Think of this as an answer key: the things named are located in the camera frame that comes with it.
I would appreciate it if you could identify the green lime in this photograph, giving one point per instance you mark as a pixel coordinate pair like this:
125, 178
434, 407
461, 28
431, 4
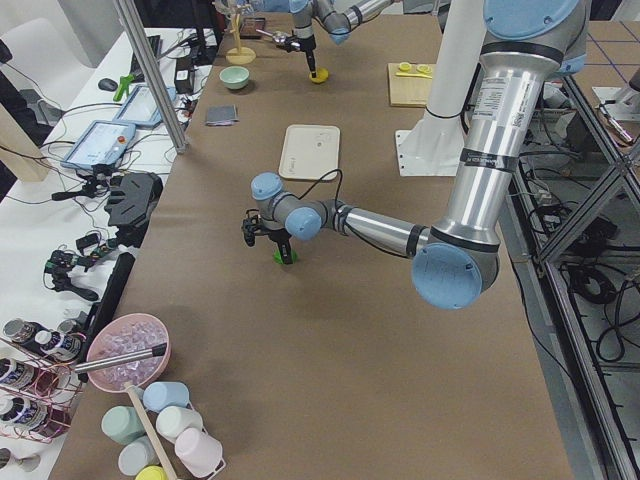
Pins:
279, 259

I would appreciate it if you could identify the metal tongs handle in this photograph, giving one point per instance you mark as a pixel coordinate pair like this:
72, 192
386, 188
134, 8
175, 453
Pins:
99, 364

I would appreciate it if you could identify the folded grey cloth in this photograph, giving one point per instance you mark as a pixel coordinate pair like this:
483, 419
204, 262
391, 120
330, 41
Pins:
221, 115

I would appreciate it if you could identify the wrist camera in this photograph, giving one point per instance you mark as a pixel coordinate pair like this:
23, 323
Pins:
251, 227

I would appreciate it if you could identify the wooden cutting board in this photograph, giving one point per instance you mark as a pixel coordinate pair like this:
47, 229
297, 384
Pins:
409, 84

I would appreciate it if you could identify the grey cup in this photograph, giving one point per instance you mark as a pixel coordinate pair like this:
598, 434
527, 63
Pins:
136, 456

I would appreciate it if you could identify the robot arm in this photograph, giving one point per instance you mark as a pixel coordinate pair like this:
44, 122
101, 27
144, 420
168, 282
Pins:
494, 59
338, 24

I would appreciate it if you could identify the white cup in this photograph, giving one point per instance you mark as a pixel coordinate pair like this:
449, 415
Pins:
172, 421

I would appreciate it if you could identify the white rabbit tray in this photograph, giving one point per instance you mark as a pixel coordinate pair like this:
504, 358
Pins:
310, 152

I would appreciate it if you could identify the mint green bowl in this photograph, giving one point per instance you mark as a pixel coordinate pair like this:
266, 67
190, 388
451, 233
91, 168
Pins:
234, 77

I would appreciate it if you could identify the blue cup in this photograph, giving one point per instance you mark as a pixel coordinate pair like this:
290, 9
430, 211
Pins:
161, 394

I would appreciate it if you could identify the pink cup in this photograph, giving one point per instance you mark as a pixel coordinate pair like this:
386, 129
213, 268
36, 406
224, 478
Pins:
199, 452

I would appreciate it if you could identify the blue teach pendant tablet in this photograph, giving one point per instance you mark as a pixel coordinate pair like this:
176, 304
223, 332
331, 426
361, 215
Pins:
102, 143

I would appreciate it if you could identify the copper wire bottle rack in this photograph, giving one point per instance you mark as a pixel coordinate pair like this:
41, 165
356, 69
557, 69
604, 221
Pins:
39, 391

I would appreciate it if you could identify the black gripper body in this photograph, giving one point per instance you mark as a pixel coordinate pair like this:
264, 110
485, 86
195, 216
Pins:
306, 48
276, 236

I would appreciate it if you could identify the green cup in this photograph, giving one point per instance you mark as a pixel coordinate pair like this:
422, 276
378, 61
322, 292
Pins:
122, 425

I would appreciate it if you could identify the pink bowl with ice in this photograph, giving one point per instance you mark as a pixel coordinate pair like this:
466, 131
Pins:
128, 334

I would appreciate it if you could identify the yellow cup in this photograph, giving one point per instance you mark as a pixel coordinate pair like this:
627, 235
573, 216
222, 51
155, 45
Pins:
152, 472

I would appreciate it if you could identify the metal scoop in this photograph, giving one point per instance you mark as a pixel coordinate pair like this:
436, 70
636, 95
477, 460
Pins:
279, 38

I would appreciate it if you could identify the black tool holder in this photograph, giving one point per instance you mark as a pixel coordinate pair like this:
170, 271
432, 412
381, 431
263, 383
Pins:
132, 199

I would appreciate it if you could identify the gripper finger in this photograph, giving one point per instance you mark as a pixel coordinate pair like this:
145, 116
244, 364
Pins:
285, 248
277, 252

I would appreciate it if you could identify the wooden stand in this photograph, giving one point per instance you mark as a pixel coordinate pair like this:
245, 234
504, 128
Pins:
234, 12

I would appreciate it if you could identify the black tray at edge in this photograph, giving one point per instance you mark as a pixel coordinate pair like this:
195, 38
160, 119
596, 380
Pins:
252, 27

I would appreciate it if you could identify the yellow lemon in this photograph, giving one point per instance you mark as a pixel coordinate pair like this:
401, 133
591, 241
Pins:
319, 76

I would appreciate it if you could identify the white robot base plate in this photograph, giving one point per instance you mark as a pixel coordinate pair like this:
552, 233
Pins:
424, 155

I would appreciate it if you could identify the aluminium frame post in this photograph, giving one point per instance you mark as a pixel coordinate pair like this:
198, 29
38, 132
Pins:
134, 29

